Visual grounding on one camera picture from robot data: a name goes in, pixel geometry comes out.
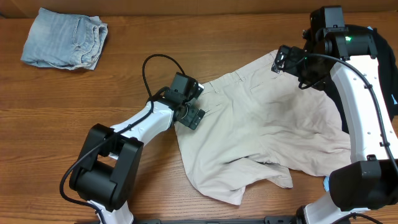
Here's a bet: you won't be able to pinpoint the folded light blue jeans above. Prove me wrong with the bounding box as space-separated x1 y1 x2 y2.
21 7 108 70

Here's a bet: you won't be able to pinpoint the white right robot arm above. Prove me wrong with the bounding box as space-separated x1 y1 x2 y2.
272 24 397 223

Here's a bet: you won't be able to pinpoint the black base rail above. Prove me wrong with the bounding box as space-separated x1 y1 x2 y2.
133 215 297 224

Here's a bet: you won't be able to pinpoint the beige khaki shorts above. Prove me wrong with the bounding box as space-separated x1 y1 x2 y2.
175 52 351 205

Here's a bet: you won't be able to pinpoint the black and blue garment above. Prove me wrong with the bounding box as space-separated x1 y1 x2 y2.
324 25 397 134

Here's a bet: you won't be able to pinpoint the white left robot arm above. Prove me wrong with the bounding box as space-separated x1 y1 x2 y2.
66 99 205 223

